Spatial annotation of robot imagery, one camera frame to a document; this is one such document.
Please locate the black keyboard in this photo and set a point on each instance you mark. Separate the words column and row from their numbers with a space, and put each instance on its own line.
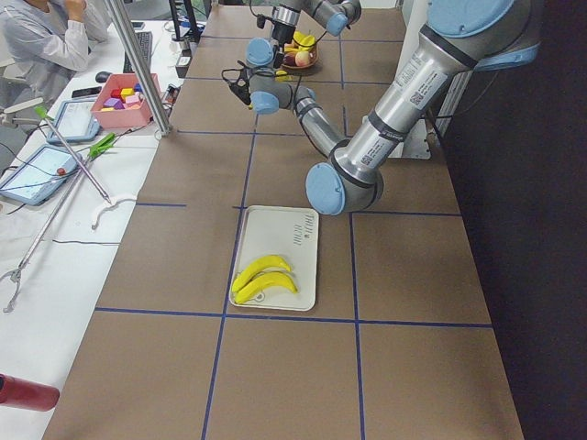
column 144, row 39

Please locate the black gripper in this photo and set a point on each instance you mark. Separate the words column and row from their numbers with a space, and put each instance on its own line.
column 278, row 34
column 241, row 85

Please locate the seated person in grey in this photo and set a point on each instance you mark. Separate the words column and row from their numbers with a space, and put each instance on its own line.
column 51, row 41

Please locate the pink bin of blocks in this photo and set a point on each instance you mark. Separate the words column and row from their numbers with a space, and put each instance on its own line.
column 121, row 103

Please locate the yellow banana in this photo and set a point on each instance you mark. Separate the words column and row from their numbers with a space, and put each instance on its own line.
column 257, row 267
column 290, row 47
column 263, row 282

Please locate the black computer mouse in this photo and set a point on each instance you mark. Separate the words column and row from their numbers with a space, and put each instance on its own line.
column 102, row 76

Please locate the green tipped reacher tool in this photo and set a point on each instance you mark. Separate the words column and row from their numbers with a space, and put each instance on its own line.
column 15, row 275

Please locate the blue cased tablet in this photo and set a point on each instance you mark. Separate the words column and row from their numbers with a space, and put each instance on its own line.
column 75, row 122
column 40, row 176

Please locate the silver reacher grabber tool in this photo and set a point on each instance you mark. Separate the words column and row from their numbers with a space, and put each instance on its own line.
column 69, row 151

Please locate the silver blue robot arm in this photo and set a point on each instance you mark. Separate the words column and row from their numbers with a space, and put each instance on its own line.
column 332, row 16
column 458, row 36

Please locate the pink white peach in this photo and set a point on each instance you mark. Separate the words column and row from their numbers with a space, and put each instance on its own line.
column 302, row 59

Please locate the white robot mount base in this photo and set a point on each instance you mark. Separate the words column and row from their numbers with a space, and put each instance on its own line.
column 414, row 16

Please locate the brown wicker basket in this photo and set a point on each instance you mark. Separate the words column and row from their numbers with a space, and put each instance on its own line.
column 288, row 61

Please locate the white bear tray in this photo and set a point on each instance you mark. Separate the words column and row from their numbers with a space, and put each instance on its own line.
column 289, row 232

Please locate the black smartphone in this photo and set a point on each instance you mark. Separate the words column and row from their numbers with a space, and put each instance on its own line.
column 86, row 92

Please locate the aluminium frame post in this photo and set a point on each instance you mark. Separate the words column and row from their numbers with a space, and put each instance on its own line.
column 125, row 31

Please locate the red bottle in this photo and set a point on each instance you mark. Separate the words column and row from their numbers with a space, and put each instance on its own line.
column 28, row 395

